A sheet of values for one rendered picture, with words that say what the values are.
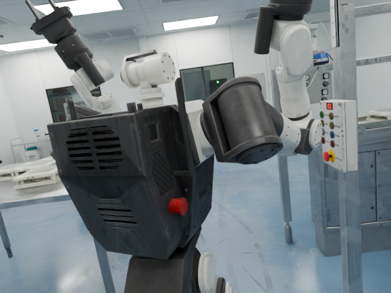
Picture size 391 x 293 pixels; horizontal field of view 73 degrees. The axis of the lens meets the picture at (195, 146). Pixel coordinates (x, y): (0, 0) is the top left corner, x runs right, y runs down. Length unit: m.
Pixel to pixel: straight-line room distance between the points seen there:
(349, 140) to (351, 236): 0.46
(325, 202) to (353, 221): 0.79
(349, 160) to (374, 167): 1.10
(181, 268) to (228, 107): 0.34
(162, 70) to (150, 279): 0.44
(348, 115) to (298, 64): 0.48
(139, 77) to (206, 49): 6.45
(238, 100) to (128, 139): 0.21
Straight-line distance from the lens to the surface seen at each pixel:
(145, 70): 0.61
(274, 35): 0.65
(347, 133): 1.10
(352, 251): 1.42
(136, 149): 0.43
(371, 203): 2.29
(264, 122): 0.49
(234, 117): 0.49
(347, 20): 1.22
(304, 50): 0.65
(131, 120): 0.42
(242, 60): 7.17
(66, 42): 0.90
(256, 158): 0.51
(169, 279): 0.61
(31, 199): 1.66
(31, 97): 7.82
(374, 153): 2.20
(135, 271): 0.64
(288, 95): 0.71
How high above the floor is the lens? 1.30
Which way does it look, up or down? 11 degrees down
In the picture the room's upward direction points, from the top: 8 degrees counter-clockwise
